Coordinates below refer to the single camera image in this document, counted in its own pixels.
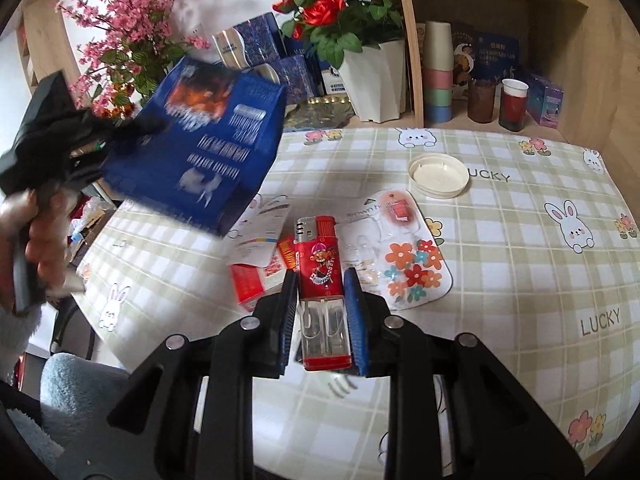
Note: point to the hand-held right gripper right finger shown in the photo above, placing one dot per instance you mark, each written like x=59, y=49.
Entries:
x=356, y=320

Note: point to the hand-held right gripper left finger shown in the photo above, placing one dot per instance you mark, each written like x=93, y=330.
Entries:
x=289, y=310

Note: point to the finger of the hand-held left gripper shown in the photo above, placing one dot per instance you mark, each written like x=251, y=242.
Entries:
x=117, y=131
x=87, y=170

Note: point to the red lighter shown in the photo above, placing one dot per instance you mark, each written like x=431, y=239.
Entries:
x=320, y=270

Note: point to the floral hook blister pack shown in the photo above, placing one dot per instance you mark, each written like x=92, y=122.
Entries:
x=410, y=260

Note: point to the blue coffee box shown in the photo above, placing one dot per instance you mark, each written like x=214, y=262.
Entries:
x=200, y=150

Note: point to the white round lid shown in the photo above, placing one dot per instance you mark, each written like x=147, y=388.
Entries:
x=437, y=177

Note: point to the person's left forearm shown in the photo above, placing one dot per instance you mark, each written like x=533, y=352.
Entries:
x=12, y=340

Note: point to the person's left hand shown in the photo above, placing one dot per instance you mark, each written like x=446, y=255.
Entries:
x=50, y=240

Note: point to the red cigarette pack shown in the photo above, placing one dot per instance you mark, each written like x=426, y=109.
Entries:
x=247, y=282

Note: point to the cardboard box with clutter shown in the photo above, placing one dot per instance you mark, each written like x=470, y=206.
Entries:
x=85, y=230

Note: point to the hook blister pack card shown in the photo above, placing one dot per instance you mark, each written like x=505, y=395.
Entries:
x=260, y=240

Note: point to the pink blossom plant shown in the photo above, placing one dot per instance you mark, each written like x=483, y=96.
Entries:
x=135, y=35

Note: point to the gold and blue gift box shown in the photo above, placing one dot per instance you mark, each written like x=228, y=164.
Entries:
x=295, y=80
x=245, y=42

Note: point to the plaid bunny print tablecloth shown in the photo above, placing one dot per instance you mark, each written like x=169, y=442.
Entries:
x=500, y=260

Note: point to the black chair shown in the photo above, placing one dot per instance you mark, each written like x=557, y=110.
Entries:
x=70, y=327

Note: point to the gold tray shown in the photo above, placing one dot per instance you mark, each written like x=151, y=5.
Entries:
x=317, y=112

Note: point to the blue and white box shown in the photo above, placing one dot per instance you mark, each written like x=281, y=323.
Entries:
x=332, y=80

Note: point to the person's grey fleece clothing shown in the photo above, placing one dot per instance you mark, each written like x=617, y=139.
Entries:
x=75, y=392

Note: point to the red rose plant white pot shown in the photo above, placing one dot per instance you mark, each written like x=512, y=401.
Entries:
x=380, y=80

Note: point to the brown cup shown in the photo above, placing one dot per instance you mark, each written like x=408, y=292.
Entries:
x=482, y=102

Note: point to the red cup white rim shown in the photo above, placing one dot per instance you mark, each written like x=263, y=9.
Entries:
x=512, y=107

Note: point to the stack of pastel cups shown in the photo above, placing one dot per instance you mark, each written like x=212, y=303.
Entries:
x=438, y=60

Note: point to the small blue box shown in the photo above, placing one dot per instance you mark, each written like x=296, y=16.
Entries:
x=545, y=100

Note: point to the blue booklet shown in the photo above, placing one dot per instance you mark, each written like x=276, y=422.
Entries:
x=492, y=50

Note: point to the wooden shelf unit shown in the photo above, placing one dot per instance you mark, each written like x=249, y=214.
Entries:
x=575, y=60

